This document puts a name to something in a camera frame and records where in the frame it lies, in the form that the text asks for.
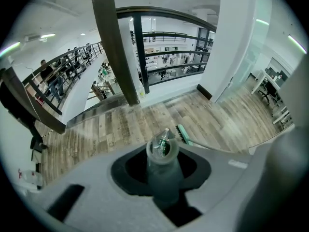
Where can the ceiling strip light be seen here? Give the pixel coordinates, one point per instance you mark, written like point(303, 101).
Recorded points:
point(297, 43)

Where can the small clear container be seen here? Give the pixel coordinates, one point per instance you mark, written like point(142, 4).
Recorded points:
point(141, 92)

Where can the lower floor office furniture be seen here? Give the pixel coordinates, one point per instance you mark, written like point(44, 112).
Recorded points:
point(169, 59)

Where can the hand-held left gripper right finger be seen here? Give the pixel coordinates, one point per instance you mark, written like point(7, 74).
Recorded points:
point(222, 185)

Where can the dark wooden beam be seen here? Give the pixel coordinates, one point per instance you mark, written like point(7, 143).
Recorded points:
point(51, 122)

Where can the grey dustpan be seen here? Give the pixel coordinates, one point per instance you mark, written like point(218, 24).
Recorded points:
point(165, 182)

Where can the wall air conditioner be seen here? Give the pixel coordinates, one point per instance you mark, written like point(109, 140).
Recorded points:
point(31, 37)

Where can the black office chair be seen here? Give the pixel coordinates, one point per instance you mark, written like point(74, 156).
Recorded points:
point(270, 91)

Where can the white office desk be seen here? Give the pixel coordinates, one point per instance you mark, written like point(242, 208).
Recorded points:
point(256, 81)

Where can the green broom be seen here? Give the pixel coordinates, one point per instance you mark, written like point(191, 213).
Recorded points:
point(184, 134)

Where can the clear plastic bottle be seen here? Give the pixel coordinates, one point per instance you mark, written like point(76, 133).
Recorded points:
point(164, 136)

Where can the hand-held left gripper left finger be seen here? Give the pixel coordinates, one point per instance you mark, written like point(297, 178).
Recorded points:
point(96, 178)

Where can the clear plastic jug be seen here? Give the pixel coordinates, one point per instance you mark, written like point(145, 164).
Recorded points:
point(31, 179)

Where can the dark wooden post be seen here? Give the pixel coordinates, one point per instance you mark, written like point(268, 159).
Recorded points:
point(113, 45)

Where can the black computer monitor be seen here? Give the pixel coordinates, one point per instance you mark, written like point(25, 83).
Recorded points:
point(285, 76)

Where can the black metal railing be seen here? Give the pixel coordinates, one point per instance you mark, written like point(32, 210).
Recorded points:
point(140, 57)

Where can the curved black railing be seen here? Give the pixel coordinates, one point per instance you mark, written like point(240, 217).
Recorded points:
point(54, 107)

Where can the black box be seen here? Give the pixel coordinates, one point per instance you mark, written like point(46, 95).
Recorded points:
point(36, 144)

